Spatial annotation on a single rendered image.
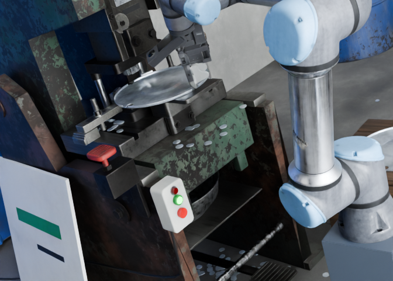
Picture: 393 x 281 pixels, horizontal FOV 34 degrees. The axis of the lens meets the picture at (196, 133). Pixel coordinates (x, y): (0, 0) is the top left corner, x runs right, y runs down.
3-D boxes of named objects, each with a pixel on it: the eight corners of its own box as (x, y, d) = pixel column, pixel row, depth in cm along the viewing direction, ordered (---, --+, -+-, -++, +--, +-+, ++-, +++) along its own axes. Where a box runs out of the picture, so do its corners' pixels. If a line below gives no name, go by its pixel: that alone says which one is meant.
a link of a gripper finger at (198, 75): (213, 89, 177) (206, 63, 171) (192, 96, 177) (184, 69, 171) (211, 83, 179) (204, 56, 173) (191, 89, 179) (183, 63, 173)
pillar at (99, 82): (112, 106, 200) (97, 65, 194) (107, 109, 198) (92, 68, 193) (108, 106, 201) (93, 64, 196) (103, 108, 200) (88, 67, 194)
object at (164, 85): (159, 112, 171) (158, 109, 170) (95, 104, 191) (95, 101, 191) (228, 68, 187) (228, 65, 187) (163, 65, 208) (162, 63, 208)
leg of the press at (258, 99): (327, 252, 225) (269, 6, 190) (309, 271, 218) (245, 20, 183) (156, 205, 291) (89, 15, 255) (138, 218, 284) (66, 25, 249)
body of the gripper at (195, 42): (212, 63, 170) (202, 26, 162) (181, 72, 171) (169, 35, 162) (207, 47, 176) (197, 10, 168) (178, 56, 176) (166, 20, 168)
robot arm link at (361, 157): (400, 185, 150) (392, 134, 145) (360, 213, 144) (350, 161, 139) (362, 172, 160) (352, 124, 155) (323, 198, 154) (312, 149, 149)
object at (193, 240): (262, 189, 215) (262, 188, 215) (174, 264, 190) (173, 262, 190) (177, 171, 245) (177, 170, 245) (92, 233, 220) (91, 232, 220)
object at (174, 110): (231, 120, 186) (219, 77, 181) (199, 142, 178) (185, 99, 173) (173, 113, 204) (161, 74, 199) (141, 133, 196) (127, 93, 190)
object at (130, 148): (227, 95, 206) (223, 78, 204) (125, 164, 180) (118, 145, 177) (165, 90, 227) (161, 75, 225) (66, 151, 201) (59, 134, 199)
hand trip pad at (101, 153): (126, 172, 166) (117, 145, 163) (109, 183, 162) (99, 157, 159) (110, 167, 171) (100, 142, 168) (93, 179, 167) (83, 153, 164)
